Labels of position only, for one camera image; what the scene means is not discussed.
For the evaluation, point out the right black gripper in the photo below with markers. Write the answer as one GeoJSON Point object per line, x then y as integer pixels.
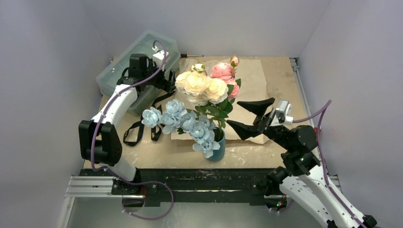
{"type": "Point", "coordinates": [265, 122]}

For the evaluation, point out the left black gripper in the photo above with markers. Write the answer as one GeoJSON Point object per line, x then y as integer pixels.
{"type": "Point", "coordinates": [167, 85]}

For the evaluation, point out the blue flower stem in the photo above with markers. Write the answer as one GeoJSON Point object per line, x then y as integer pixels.
{"type": "Point", "coordinates": [176, 118]}

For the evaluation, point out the orange beige wrapping paper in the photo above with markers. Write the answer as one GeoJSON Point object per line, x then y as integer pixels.
{"type": "Point", "coordinates": [253, 88]}

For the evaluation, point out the cream rose flower stem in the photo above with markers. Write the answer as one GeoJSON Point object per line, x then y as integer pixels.
{"type": "Point", "coordinates": [210, 96]}

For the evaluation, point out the translucent plastic storage box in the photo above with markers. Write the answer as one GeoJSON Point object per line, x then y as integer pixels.
{"type": "Point", "coordinates": [135, 64]}

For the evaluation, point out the black gold lettered ribbon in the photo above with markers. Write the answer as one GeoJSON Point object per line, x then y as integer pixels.
{"type": "Point", "coordinates": [155, 132]}

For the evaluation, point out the pink rose flower stem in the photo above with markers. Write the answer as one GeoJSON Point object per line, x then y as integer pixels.
{"type": "Point", "coordinates": [226, 72]}

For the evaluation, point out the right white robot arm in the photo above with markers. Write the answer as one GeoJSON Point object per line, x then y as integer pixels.
{"type": "Point", "coordinates": [303, 176]}

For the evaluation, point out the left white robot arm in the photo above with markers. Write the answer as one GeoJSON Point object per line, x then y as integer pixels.
{"type": "Point", "coordinates": [98, 137]}

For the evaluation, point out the teal ceramic vase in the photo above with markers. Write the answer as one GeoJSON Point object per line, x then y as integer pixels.
{"type": "Point", "coordinates": [218, 154]}

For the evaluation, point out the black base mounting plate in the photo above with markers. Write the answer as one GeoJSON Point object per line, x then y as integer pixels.
{"type": "Point", "coordinates": [230, 185]}

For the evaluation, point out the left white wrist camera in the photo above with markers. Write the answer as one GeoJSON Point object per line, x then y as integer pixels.
{"type": "Point", "coordinates": [159, 56]}

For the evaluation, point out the aluminium frame rail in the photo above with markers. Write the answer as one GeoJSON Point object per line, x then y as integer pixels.
{"type": "Point", "coordinates": [292, 187]}

